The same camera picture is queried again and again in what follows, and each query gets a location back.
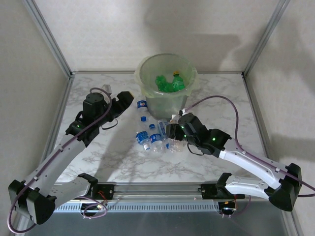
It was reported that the clear bottle with Pepsi label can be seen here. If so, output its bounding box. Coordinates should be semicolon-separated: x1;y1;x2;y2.
136;99;150;123

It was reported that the blue label bottle white cap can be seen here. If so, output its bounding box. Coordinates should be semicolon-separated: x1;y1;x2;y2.
135;131;152;151

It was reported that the green bottle with yellow cap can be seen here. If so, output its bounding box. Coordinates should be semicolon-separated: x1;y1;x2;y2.
171;70;186;92
155;75;174;93

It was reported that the grey round waste bin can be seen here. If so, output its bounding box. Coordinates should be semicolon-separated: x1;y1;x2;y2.
139;55;195;122

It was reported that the clear bottle pale blue label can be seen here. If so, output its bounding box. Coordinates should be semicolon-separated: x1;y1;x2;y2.
157;118;173;149

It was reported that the grey metal panel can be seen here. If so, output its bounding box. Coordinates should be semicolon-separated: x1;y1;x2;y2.
11;211;300;236

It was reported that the black right gripper wire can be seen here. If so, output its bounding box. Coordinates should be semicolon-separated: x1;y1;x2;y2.
187;142;206;156

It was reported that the black gripper wire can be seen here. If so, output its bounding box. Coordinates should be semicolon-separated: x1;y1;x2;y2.
187;142;206;156
100;118;119;130

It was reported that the black left gripper wire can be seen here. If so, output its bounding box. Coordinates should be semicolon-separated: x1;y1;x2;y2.
100;118;119;130

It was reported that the aluminium side rail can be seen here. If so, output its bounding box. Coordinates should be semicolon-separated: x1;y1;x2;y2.
39;75;76;177
242;73;286;184

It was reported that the aluminium back rail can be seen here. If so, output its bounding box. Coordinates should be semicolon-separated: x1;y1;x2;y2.
70;70;246;75

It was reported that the wide aluminium mounting rail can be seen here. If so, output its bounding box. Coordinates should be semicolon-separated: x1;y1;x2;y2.
53;181;271;204

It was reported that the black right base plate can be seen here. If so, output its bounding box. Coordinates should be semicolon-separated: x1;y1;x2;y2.
200;183;246;200

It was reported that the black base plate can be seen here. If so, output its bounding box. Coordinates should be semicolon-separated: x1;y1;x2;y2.
200;183;246;200
91;184;115;200

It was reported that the grey slotted cable duct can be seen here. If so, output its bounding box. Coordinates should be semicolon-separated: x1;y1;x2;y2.
54;202;220;213

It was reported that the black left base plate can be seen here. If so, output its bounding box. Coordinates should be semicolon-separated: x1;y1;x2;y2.
91;184;115;200

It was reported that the short aluminium frame post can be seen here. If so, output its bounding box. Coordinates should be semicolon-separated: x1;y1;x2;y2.
283;210;304;236
9;218;29;236

